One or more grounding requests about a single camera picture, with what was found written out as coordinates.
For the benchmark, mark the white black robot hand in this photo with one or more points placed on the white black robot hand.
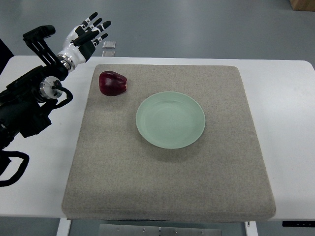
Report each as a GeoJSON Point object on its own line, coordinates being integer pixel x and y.
{"type": "Point", "coordinates": [82, 41]}

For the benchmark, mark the cardboard box corner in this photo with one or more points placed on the cardboard box corner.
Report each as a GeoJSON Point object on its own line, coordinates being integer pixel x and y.
{"type": "Point", "coordinates": [303, 5]}

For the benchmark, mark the red apple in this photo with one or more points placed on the red apple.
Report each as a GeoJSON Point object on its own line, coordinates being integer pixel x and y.
{"type": "Point", "coordinates": [112, 83]}

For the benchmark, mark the light green plate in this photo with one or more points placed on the light green plate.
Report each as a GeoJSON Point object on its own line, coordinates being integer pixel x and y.
{"type": "Point", "coordinates": [170, 120]}

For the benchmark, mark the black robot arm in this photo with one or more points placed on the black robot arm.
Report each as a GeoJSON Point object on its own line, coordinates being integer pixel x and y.
{"type": "Point", "coordinates": [27, 102]}

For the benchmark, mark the black table control panel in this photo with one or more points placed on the black table control panel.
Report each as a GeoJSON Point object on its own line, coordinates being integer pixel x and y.
{"type": "Point", "coordinates": [302, 224]}

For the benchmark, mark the white table leg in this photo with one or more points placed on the white table leg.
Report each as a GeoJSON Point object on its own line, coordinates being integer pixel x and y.
{"type": "Point", "coordinates": [251, 228]}
{"type": "Point", "coordinates": [63, 227]}

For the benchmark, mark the upper clear floor tile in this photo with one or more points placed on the upper clear floor tile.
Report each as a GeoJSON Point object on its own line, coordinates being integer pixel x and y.
{"type": "Point", "coordinates": [109, 44]}

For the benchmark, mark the white table leg right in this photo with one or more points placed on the white table leg right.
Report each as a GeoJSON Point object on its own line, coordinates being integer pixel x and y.
{"type": "Point", "coordinates": [251, 228]}

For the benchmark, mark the white table leg left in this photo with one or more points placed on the white table leg left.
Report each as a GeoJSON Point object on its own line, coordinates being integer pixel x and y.
{"type": "Point", "coordinates": [63, 227]}

